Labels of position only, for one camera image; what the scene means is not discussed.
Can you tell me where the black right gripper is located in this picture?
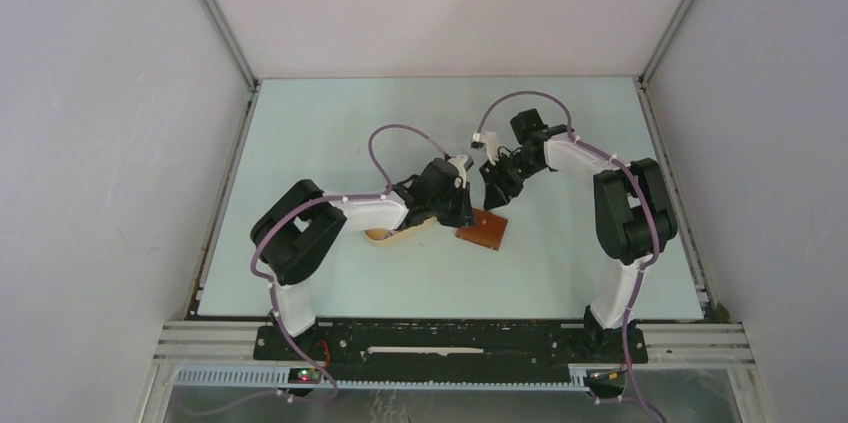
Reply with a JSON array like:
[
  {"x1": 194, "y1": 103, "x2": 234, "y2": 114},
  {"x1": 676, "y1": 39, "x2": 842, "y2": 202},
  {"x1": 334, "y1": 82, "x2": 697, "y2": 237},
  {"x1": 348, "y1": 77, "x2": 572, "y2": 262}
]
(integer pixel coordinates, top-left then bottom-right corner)
[{"x1": 478, "y1": 151, "x2": 544, "y2": 211}]

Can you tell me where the brown leather card holder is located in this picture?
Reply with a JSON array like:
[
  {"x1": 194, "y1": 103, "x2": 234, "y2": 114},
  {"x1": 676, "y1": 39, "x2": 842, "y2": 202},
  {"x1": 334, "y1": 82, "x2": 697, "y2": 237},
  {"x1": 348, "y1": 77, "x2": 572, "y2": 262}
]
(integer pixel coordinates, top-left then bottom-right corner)
[{"x1": 455, "y1": 208, "x2": 509, "y2": 251}]

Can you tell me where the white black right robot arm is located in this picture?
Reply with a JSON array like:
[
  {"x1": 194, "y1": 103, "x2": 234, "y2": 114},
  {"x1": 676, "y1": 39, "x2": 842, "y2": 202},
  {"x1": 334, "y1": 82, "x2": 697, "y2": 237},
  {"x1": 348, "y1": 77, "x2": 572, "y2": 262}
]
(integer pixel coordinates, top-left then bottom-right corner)
[{"x1": 471, "y1": 109, "x2": 678, "y2": 361}]

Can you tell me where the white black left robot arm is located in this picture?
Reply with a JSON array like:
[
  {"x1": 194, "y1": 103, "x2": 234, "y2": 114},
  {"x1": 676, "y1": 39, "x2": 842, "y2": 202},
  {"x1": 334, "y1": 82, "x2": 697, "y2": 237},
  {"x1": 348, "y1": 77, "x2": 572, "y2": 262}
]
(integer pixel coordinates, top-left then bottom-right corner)
[{"x1": 250, "y1": 155, "x2": 476, "y2": 360}]

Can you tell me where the beige plastic card tray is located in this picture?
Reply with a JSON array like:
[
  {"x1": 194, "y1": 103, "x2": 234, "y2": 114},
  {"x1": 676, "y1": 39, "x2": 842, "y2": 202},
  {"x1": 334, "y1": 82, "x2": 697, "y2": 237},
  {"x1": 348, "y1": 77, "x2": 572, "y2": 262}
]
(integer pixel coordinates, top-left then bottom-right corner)
[{"x1": 364, "y1": 217, "x2": 437, "y2": 248}]

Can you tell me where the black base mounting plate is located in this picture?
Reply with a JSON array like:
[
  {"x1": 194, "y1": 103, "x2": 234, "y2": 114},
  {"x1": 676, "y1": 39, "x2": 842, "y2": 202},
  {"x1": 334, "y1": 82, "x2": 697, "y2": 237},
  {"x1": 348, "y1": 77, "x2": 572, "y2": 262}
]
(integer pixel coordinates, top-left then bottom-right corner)
[{"x1": 253, "y1": 318, "x2": 649, "y2": 384}]

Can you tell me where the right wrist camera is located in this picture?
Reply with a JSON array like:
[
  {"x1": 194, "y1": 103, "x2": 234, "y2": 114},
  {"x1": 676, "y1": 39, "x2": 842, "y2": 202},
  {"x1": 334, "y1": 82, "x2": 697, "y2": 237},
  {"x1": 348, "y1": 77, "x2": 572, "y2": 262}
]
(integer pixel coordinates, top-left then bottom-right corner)
[{"x1": 470, "y1": 131, "x2": 500, "y2": 165}]

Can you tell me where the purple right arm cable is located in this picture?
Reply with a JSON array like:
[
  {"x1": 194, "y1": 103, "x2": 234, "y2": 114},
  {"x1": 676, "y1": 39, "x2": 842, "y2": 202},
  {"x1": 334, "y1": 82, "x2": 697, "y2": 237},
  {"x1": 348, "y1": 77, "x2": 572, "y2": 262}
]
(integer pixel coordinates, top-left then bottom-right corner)
[{"x1": 471, "y1": 90, "x2": 667, "y2": 423}]

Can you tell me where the aluminium frame rail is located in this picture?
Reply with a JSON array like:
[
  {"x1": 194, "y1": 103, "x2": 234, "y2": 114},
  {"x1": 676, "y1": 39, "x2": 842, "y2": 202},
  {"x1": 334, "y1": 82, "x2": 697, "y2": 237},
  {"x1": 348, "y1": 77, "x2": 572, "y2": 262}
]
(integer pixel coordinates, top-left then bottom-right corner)
[{"x1": 154, "y1": 319, "x2": 754, "y2": 391}]

